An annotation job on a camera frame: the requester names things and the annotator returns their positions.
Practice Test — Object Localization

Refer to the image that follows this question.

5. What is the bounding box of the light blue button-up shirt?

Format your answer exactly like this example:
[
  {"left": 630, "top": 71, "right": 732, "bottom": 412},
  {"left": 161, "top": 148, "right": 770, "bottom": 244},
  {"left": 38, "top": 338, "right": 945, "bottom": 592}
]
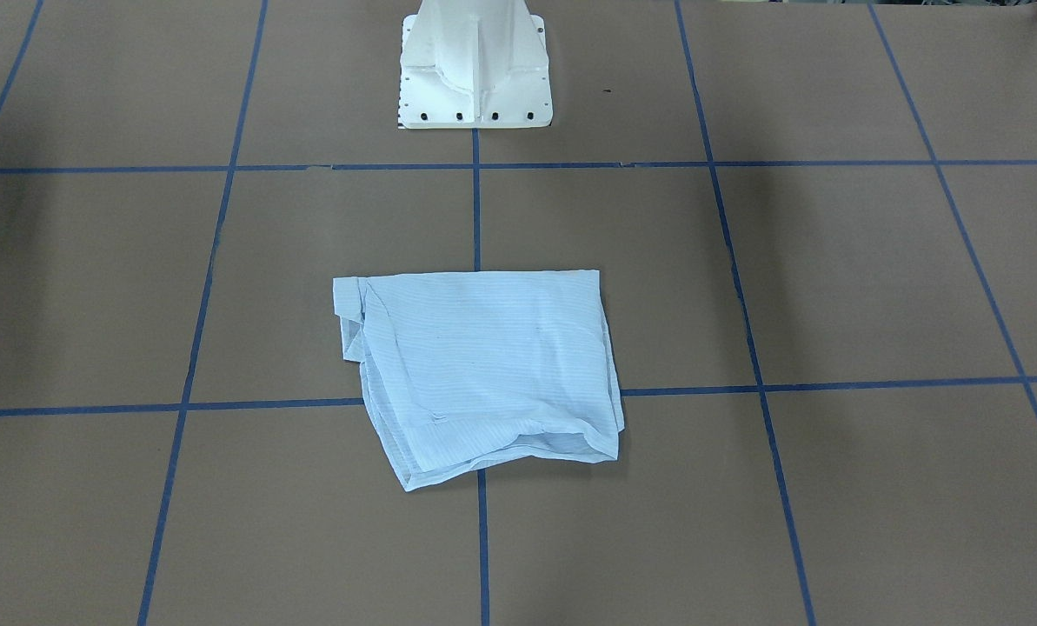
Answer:
[{"left": 331, "top": 269, "right": 626, "bottom": 492}]

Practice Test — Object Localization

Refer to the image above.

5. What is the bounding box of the white pedestal column base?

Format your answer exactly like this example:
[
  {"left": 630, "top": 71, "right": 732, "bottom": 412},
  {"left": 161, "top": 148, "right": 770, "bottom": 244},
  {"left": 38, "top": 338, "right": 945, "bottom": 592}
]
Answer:
[{"left": 396, "top": 1, "right": 554, "bottom": 130}]

